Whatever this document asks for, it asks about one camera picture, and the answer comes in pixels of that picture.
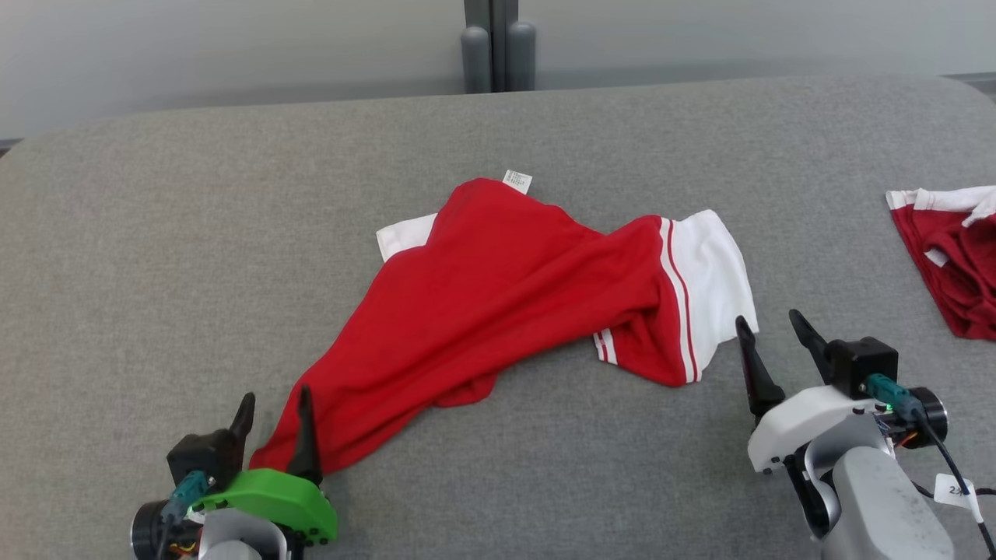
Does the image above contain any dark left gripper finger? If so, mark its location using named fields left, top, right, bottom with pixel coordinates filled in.
left=228, top=392, right=257, bottom=461
left=286, top=384, right=324, bottom=485

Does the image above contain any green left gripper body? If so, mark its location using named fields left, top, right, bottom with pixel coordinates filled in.
left=188, top=467, right=339, bottom=546

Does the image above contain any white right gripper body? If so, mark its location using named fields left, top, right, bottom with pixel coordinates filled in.
left=747, top=384, right=889, bottom=538

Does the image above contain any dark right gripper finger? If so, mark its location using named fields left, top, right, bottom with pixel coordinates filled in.
left=735, top=315, right=787, bottom=425
left=788, top=309, right=833, bottom=383

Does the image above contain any red shorts white stripe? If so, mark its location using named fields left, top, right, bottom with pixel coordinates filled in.
left=886, top=185, right=996, bottom=341

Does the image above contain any red jersey white trim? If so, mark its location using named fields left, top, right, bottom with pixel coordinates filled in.
left=249, top=170, right=759, bottom=477

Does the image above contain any left black cable teal connector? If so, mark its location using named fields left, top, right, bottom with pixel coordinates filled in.
left=154, top=470, right=214, bottom=560

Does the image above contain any thin black cable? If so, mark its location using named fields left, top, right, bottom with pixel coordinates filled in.
left=910, top=481, right=996, bottom=501

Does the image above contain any white cable label tag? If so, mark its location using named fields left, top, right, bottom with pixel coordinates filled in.
left=933, top=472, right=984, bottom=524

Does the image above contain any grey round-topped post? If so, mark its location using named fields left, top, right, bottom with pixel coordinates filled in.
left=506, top=21, right=538, bottom=92
left=461, top=26, right=493, bottom=94

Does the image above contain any grey vertical wall frame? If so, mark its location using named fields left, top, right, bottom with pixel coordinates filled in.
left=465, top=0, right=520, bottom=93

